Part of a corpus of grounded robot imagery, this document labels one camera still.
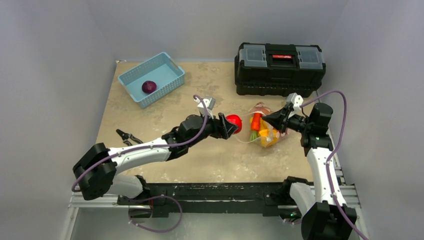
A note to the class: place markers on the black handled pliers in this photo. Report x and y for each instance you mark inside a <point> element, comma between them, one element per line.
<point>128,138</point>

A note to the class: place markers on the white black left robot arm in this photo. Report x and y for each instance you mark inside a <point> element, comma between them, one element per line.
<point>99,171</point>

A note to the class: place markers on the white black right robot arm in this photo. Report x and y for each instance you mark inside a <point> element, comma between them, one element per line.
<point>325,214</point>

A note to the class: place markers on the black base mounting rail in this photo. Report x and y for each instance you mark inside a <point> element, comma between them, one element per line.
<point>269,199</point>

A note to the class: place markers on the black plastic toolbox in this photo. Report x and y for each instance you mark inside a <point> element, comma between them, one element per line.
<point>278,69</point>

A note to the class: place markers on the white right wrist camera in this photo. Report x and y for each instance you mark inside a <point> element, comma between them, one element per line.
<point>296,100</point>

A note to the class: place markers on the polka dot zip top bag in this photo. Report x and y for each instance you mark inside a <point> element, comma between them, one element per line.
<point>259,107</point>

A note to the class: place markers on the light blue perforated basket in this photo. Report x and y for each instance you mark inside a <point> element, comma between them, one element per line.
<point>160,69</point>

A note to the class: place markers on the purple fake cabbage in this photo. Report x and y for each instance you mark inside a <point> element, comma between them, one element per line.
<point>148,87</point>

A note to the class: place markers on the red fake apple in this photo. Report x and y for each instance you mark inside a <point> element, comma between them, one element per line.
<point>236,120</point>

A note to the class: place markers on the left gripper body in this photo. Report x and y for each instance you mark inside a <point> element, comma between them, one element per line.
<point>212,129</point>

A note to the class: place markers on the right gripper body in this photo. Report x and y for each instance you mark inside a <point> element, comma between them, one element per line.
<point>284,117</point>

